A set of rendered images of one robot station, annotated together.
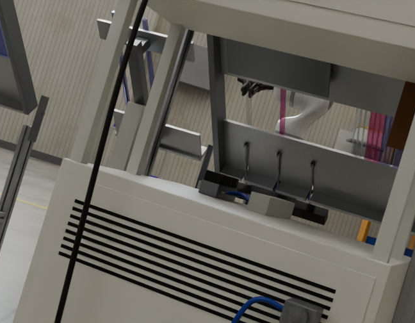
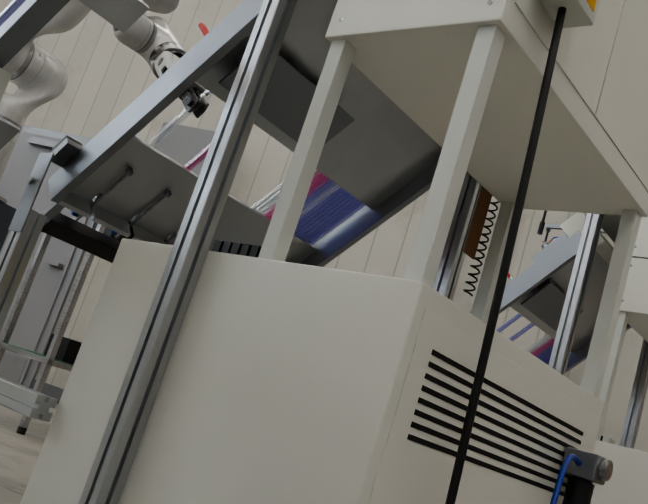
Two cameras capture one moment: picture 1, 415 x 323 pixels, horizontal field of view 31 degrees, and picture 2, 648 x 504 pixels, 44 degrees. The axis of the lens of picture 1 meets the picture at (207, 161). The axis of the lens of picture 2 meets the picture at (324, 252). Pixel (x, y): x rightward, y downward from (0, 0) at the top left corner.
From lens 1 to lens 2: 1.84 m
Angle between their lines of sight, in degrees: 69
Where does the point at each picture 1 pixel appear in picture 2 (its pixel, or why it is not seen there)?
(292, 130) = (19, 117)
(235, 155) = (92, 179)
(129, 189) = (479, 333)
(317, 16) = (608, 150)
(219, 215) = (535, 364)
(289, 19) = (596, 145)
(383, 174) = not seen: hidden behind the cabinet
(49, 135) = not seen: outside the picture
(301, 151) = not seen: hidden behind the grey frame
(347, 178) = (226, 234)
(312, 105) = (50, 87)
